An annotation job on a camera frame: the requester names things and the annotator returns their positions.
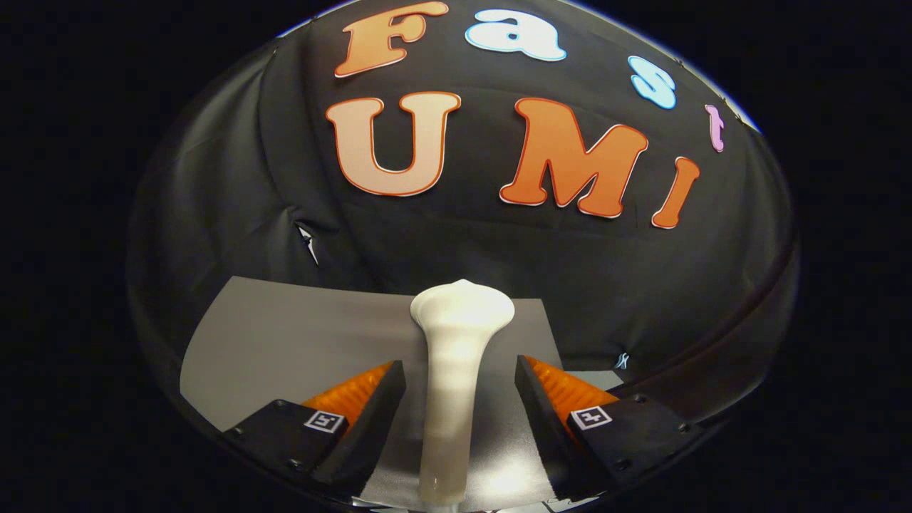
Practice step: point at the white garment steamer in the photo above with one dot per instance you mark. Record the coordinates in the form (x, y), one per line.
(456, 356)

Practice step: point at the grey drawer cabinet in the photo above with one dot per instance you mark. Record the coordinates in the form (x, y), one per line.
(299, 335)

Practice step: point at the small blue clip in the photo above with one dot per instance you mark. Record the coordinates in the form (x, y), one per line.
(622, 360)

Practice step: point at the black backdrop cloth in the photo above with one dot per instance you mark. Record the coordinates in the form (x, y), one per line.
(285, 178)

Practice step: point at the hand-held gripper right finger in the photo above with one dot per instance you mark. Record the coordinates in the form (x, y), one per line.
(548, 427)

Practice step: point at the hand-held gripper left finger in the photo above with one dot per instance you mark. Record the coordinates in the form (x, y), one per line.
(370, 427)

